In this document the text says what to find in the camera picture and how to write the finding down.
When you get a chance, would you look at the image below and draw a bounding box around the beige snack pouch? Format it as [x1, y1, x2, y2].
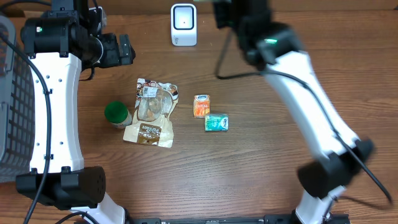
[123, 78, 179, 148]

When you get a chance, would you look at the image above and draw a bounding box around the white barcode scanner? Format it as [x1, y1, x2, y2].
[170, 3, 197, 47]

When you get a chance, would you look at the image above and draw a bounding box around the grey plastic mesh basket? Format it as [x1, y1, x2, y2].
[0, 15, 35, 184]

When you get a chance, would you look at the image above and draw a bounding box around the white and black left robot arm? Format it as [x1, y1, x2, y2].
[16, 0, 135, 223]

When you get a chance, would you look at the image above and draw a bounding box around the orange tissue packet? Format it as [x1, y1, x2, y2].
[193, 95, 210, 118]

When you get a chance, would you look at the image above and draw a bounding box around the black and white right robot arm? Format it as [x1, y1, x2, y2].
[213, 1, 374, 223]

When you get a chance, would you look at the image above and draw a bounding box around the green lidded jar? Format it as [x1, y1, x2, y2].
[104, 101, 132, 128]

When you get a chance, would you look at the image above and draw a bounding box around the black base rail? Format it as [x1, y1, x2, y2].
[126, 213, 351, 224]

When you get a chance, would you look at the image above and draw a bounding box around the teal tissue packet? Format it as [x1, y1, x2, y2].
[205, 114, 229, 131]

